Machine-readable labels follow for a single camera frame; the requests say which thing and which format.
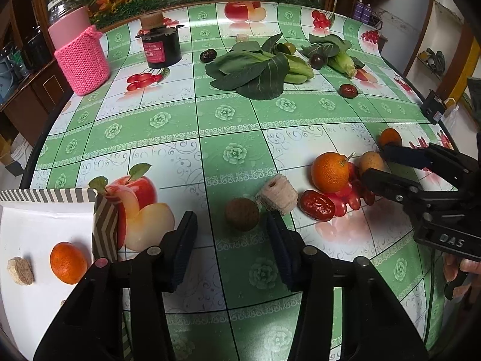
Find pink bottle with knitted sleeve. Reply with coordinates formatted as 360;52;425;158
45;0;111;96

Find black device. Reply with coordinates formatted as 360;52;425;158
421;89;446;125

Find black canister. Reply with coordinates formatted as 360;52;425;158
135;26;185;69

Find white plastic bag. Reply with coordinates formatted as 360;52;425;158
445;105;460;129

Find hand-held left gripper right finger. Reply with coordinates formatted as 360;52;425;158
266;212;429;361

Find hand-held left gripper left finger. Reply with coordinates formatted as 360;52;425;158
34;211;198;361

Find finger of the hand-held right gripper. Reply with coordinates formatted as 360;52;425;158
363;168;423;211
381;143;433;170

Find brown walnut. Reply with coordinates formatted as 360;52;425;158
225;198;261;231

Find beige fibrous chunk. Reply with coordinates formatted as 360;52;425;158
7;257;35;285
256;175;299;216

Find wooden cabinet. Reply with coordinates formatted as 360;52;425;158
0;0;74;147

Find orange mandarin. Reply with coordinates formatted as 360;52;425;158
378;128;403;148
311;152;352;193
50;242;88;285

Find person's right hand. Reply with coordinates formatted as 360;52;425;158
443;255;481;301

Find striped cardboard box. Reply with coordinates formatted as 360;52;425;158
0;187;121;350

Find dark leafy greens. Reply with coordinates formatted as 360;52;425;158
299;34;366;70

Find red dried jujube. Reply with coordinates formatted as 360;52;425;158
299;190;336;222

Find cork stopper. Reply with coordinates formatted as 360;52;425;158
140;13;165;31

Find yellow board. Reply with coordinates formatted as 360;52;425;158
443;47;476;110

